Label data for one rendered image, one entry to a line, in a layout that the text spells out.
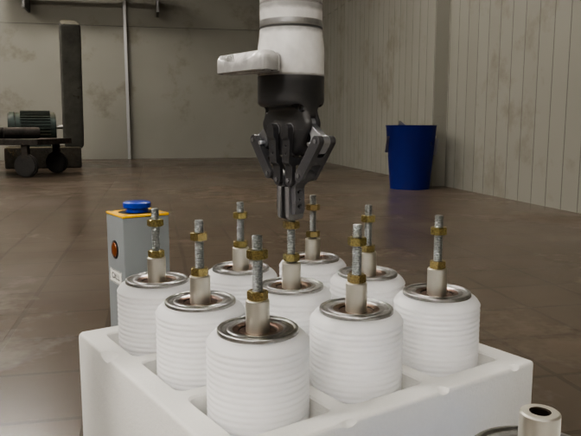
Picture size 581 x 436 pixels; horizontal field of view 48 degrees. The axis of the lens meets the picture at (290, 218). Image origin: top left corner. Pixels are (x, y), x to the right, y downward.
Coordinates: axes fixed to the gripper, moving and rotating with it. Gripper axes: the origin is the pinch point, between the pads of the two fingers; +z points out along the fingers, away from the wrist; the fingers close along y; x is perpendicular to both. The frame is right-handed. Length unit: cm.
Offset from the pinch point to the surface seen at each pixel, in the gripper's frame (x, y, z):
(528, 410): 14.7, -39.3, 7.1
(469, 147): -329, 212, 4
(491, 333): -71, 19, 35
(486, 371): -11.0, -19.5, 17.1
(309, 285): -1.6, -1.5, 9.9
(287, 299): 3.0, -3.2, 10.4
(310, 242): -11.9, 10.2, 7.5
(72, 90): -214, 637, -48
